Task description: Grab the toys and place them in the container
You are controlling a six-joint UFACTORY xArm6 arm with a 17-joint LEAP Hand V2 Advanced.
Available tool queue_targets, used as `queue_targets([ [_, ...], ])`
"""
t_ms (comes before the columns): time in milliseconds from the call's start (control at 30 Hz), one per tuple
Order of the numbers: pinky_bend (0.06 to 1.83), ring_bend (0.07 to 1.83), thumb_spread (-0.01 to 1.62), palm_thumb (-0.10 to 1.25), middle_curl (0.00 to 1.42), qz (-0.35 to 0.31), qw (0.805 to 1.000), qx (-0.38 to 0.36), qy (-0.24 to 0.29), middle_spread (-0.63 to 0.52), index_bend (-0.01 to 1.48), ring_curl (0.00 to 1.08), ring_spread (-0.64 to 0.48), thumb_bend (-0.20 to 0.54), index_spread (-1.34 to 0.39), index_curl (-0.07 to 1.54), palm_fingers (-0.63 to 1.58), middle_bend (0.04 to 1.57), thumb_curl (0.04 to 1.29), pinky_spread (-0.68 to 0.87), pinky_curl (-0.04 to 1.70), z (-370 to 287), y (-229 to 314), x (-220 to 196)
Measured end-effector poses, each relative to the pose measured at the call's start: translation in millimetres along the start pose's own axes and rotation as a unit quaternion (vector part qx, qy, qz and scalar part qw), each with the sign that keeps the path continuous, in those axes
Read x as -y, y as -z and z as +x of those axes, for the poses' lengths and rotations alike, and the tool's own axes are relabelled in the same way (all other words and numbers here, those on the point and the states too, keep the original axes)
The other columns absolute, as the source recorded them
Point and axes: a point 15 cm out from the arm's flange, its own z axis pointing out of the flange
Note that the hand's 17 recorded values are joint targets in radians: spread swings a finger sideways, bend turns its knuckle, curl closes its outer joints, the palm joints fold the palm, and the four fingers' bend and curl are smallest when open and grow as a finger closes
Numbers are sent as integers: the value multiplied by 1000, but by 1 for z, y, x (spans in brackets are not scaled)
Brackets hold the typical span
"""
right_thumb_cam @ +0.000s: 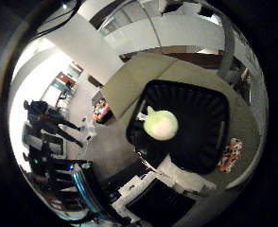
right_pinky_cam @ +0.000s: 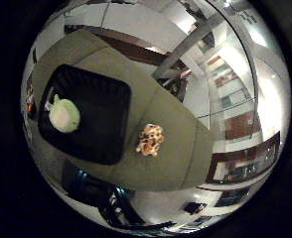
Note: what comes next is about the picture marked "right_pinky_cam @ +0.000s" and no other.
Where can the brown framed window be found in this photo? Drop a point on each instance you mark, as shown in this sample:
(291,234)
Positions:
(212,168)

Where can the person in dark clothes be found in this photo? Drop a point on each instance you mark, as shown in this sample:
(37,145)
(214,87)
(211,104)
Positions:
(173,86)

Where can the round green plush toy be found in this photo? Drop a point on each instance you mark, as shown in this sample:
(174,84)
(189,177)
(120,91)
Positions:
(65,115)

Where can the black chair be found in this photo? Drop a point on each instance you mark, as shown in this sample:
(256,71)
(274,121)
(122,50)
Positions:
(194,207)

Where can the black equipment cart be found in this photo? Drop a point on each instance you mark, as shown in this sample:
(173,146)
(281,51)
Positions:
(86,185)

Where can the grey metal beam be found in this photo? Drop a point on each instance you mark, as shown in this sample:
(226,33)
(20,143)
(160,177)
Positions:
(185,43)

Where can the black plastic container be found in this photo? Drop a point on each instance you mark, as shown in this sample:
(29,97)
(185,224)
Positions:
(103,125)

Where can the leopard print plush toy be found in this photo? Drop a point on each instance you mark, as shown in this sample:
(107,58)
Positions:
(149,140)

